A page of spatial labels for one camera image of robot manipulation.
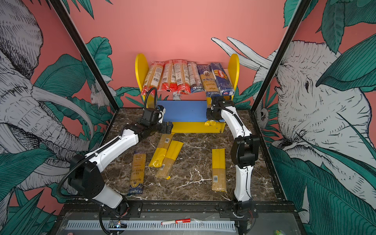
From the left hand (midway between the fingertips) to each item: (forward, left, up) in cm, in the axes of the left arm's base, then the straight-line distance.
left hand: (166, 121), depth 85 cm
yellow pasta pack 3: (+16, -27, -1) cm, 32 cm away
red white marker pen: (-47, -5, -19) cm, 52 cm away
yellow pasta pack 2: (-11, -2, -19) cm, 22 cm away
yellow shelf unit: (+5, -15, -2) cm, 16 cm away
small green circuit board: (-47, +23, -21) cm, 57 cm away
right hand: (+9, -27, -3) cm, 28 cm away
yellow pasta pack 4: (-30, -29, -19) cm, 46 cm away
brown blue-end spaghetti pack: (-23, +18, -18) cm, 34 cm away
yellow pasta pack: (-8, +6, -20) cm, 22 cm away
